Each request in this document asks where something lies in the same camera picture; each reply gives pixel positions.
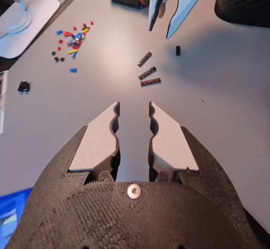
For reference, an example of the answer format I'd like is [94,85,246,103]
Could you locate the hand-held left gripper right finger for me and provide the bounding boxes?
[148,102,199,181]

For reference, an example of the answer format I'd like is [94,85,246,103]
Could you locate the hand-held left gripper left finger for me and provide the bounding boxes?
[68,102,121,181]

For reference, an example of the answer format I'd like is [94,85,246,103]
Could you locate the long black lego plate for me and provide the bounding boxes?
[138,66,157,80]
[140,77,161,87]
[137,51,152,67]

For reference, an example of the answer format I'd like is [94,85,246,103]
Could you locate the blue bin with pieces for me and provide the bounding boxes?
[0,187,32,249]

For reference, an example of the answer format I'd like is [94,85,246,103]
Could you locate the pile of colourful lego pieces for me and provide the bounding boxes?
[52,21,95,73]

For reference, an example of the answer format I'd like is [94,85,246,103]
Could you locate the black lego connector assembly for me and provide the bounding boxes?
[18,81,30,93]

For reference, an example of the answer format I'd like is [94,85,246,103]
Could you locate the holographic sticker sheet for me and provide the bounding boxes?
[0,72,8,134]

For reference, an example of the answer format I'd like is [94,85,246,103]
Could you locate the white book stand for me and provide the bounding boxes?
[0,0,61,59]

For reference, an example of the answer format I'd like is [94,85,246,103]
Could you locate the black chair armrest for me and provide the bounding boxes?
[244,208,270,245]

